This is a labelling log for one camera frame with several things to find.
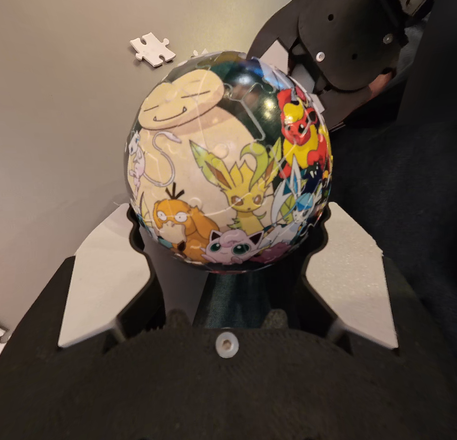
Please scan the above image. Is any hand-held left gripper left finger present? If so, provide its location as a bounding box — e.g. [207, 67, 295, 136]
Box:
[57, 202, 158, 349]

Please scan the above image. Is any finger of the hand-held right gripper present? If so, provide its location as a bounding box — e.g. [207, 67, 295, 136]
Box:
[293, 64, 326, 114]
[260, 40, 298, 77]

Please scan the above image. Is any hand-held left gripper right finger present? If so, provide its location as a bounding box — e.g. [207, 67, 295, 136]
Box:
[303, 201, 399, 351]

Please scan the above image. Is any colourful cartoon puzzle ball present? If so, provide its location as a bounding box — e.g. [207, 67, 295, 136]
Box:
[124, 50, 333, 273]

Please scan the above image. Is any person's right hand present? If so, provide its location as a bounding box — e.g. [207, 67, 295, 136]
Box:
[367, 72, 394, 94]

